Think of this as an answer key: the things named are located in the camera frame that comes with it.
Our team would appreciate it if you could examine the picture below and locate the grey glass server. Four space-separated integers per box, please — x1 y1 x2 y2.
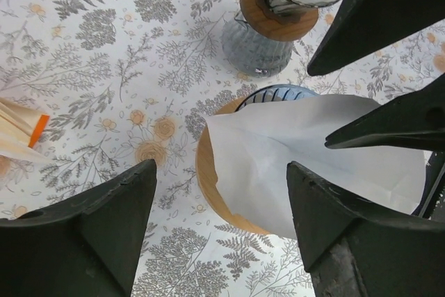
221 12 293 78

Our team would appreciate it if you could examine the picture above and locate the floral table mat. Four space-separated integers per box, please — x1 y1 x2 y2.
1 0 444 296

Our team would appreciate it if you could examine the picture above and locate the dark wooden ring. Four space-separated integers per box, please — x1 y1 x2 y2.
239 0 320 41

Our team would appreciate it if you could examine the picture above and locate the blue plastic dripper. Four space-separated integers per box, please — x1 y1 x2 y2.
235 84 318 111

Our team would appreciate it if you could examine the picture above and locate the coffee filter paper pack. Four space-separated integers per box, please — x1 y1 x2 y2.
1 98 51 163

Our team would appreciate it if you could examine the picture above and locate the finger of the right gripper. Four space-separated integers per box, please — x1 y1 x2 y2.
325 79 444 152
307 0 444 77

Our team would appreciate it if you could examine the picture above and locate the light wooden ring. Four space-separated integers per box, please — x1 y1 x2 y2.
195 97 272 236

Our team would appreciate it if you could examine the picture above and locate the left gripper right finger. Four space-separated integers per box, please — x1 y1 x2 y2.
286 162 444 296

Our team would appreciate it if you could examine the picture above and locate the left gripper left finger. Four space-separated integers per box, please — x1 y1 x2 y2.
1 160 156 296

